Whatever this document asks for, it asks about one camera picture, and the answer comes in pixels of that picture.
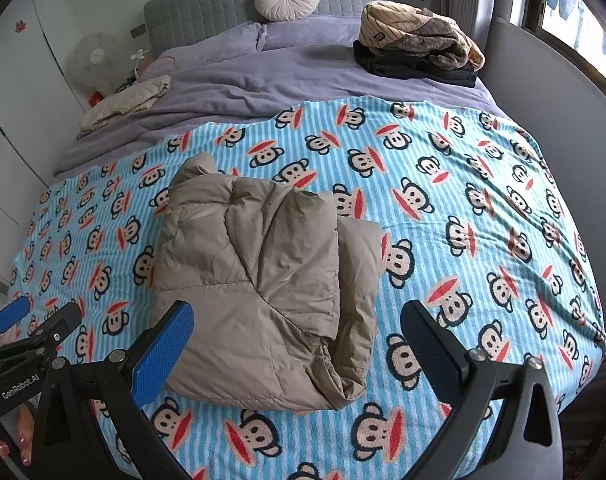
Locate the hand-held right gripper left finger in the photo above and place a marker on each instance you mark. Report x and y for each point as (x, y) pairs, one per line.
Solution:
(165, 350)

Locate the grey quilted headboard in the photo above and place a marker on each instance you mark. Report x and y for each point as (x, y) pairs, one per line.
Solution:
(208, 5)

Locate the small red box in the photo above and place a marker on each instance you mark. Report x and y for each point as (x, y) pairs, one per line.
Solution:
(96, 95)

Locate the window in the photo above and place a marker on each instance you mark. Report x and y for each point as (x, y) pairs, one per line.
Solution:
(578, 10)

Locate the person's left hand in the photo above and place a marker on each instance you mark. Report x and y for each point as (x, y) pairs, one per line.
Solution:
(24, 435)

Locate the purple duvet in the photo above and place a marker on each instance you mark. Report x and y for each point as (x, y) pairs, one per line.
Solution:
(283, 75)

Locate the black folded garment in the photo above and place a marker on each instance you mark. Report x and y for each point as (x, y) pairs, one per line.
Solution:
(408, 70)

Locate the white wardrobe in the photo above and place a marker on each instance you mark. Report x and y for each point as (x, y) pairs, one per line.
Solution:
(23, 110)

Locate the beige puffer jacket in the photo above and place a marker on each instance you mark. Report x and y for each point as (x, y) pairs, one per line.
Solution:
(263, 270)

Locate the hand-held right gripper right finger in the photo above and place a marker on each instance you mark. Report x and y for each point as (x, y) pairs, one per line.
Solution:
(430, 345)

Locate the blue monkey print blanket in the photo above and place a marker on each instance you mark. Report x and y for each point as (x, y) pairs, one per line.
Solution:
(458, 210)

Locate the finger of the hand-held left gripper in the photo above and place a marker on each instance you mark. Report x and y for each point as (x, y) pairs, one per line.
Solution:
(58, 327)
(10, 315)

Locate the red wardrobe sticker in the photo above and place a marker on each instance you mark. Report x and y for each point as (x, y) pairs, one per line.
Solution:
(21, 25)

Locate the purple pillow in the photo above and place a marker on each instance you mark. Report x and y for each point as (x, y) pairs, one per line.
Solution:
(313, 35)

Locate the cream folded cloth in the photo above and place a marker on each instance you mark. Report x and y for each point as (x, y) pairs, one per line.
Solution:
(125, 100)

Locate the white electric fan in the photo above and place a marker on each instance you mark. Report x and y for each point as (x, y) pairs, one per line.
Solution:
(95, 60)

